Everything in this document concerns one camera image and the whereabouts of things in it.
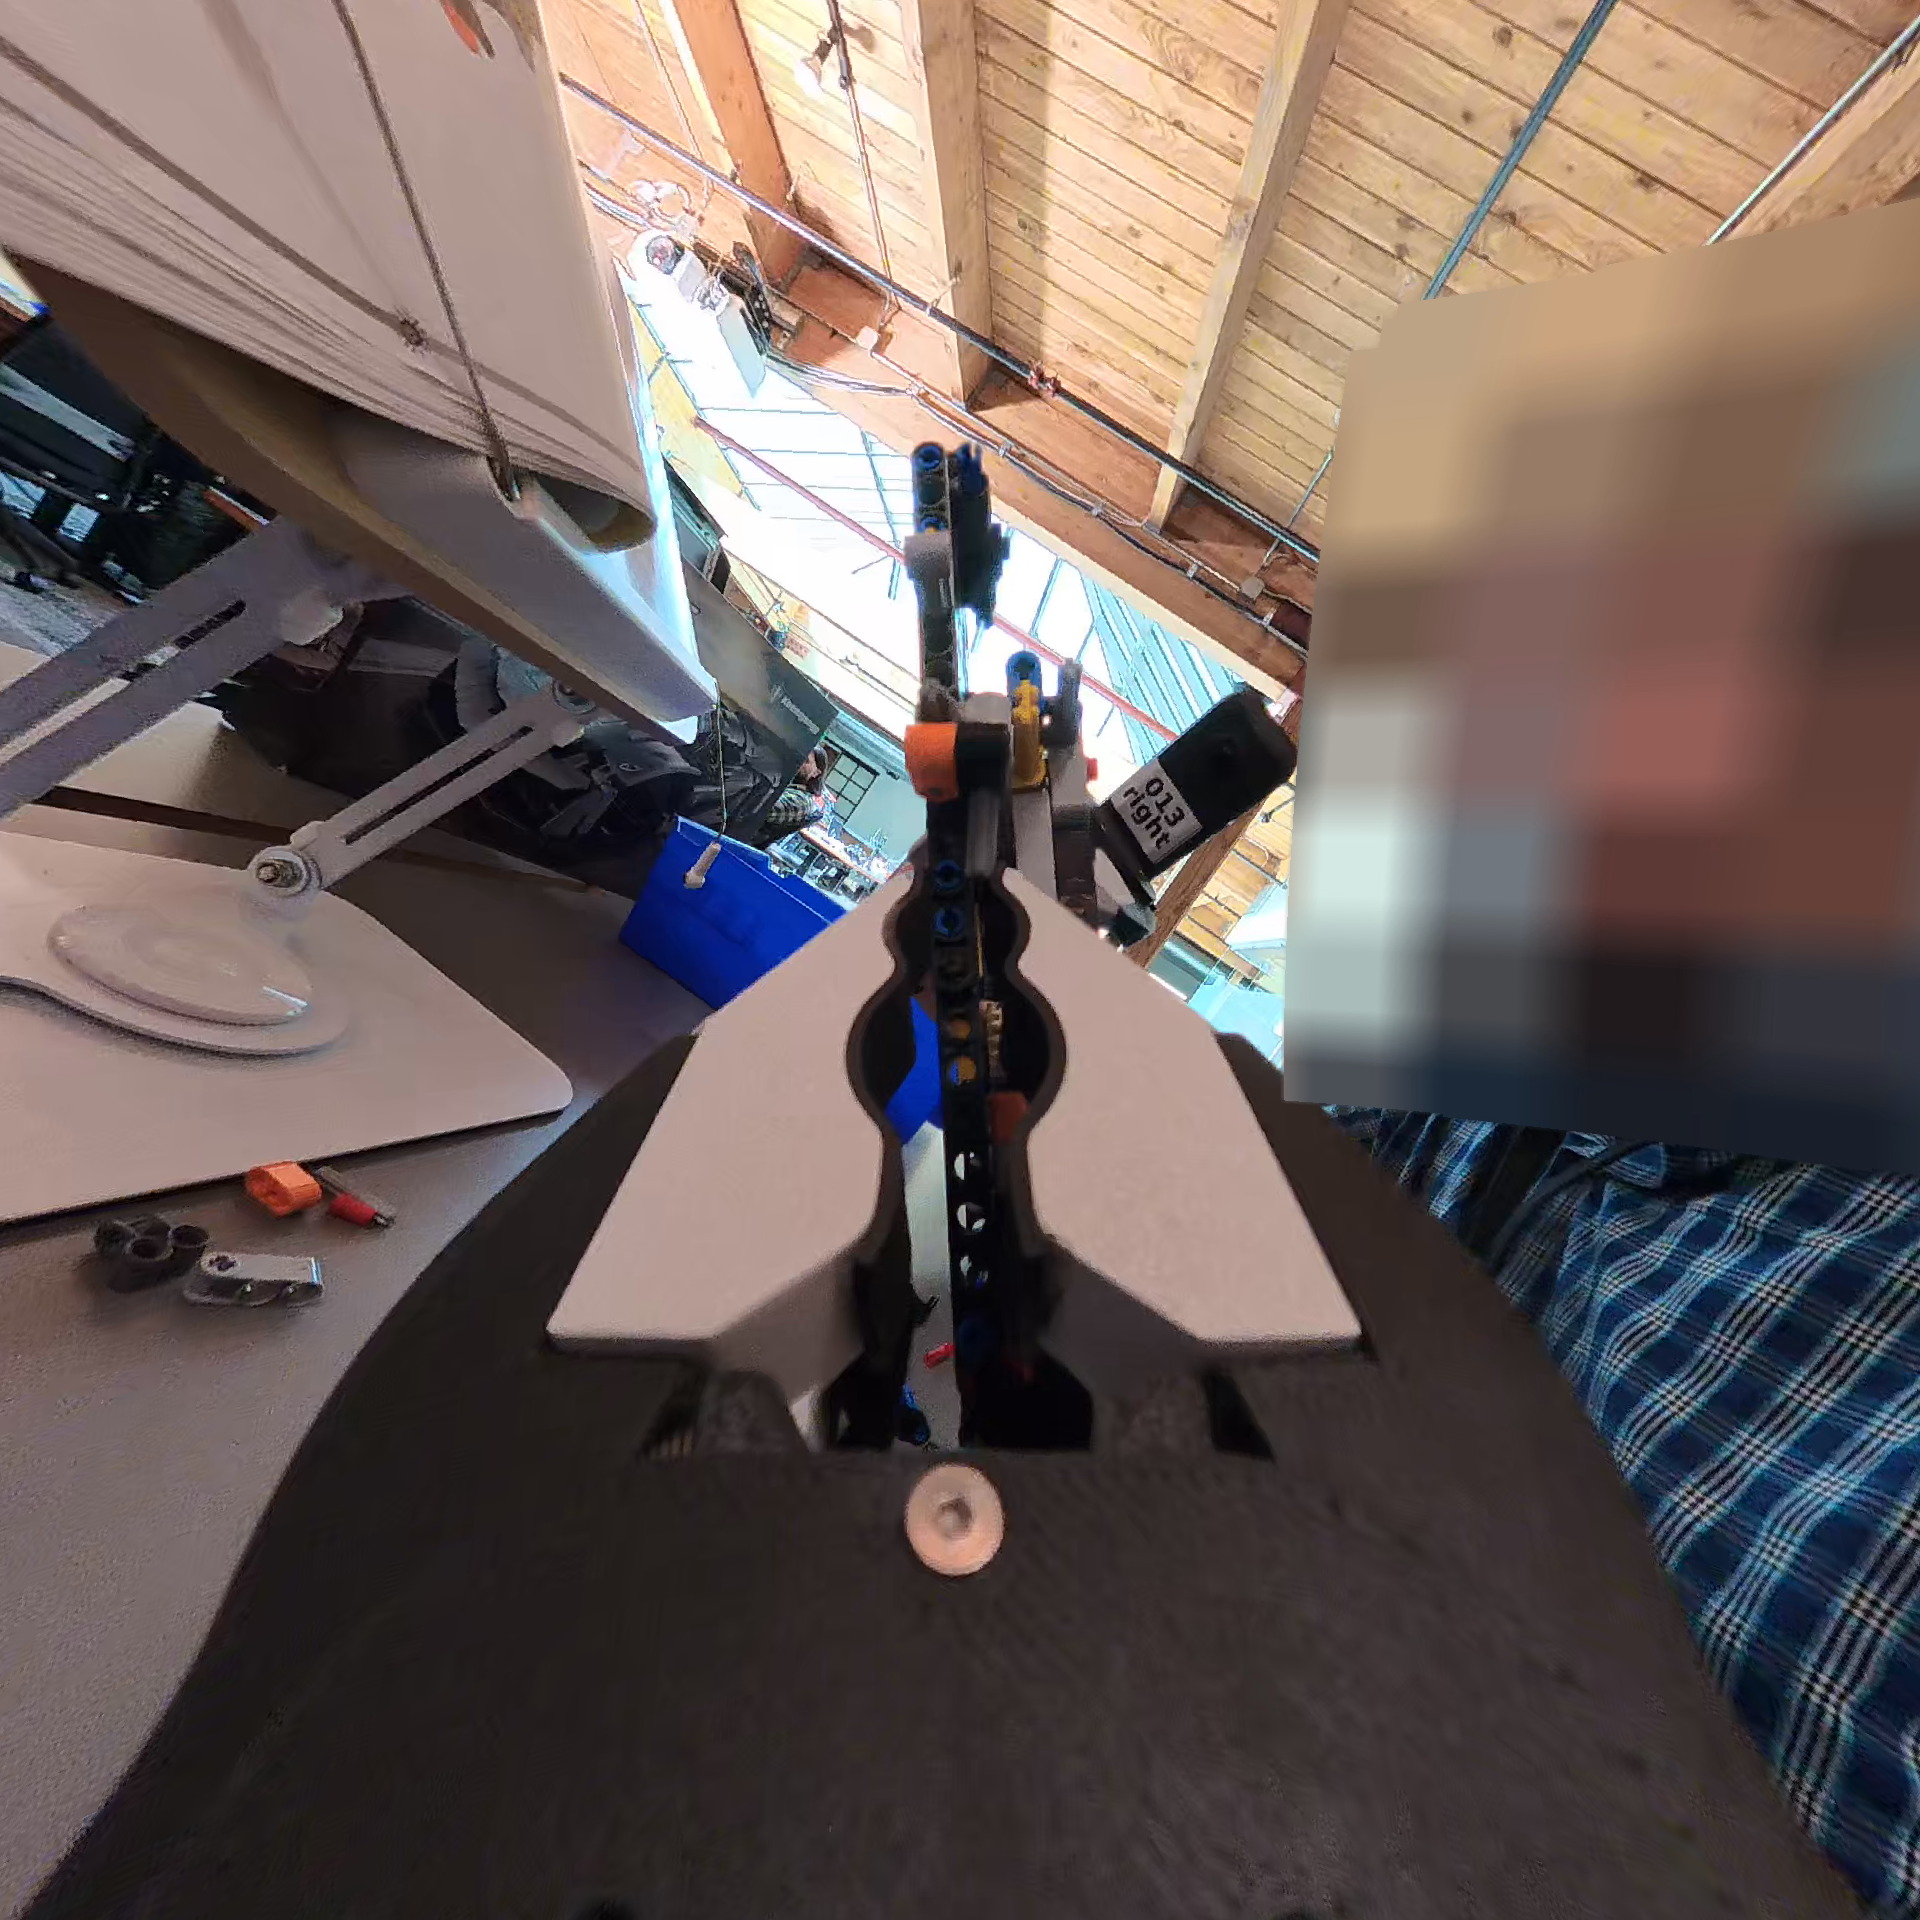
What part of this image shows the grey lego beam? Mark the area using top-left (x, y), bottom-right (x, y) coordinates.
top-left (183, 1248), bottom-right (328, 1307)

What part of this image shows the white instruction booklet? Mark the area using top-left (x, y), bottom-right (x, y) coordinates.
top-left (0, 0), bottom-right (720, 723)

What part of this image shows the blue plastic bin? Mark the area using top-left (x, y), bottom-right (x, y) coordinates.
top-left (617, 816), bottom-right (945, 1142)

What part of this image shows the black lego box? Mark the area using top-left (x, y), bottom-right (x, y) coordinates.
top-left (224, 496), bottom-right (841, 902)

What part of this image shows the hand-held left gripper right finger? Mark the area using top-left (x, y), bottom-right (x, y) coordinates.
top-left (1002, 867), bottom-right (1364, 1413)

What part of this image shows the black lego connector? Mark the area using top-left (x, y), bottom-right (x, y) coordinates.
top-left (95, 1216), bottom-right (212, 1292)

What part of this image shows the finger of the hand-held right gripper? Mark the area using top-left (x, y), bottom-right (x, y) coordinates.
top-left (1015, 773), bottom-right (1107, 909)

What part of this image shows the black ceiling pipe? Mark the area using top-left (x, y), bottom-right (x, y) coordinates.
top-left (563, 75), bottom-right (1322, 564)

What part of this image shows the person's blue plaid shirt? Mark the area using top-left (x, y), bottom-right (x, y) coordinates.
top-left (1328, 1101), bottom-right (1920, 1920)

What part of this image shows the white book stand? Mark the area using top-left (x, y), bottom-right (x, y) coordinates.
top-left (0, 257), bottom-right (720, 1226)

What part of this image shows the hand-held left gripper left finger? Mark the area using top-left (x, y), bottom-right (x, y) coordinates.
top-left (544, 867), bottom-right (906, 1450)

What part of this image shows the white elastic cord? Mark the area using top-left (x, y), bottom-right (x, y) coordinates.
top-left (329, 0), bottom-right (730, 889)

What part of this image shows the black lego technic assembly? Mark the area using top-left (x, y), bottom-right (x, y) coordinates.
top-left (903, 440), bottom-right (1104, 1450)

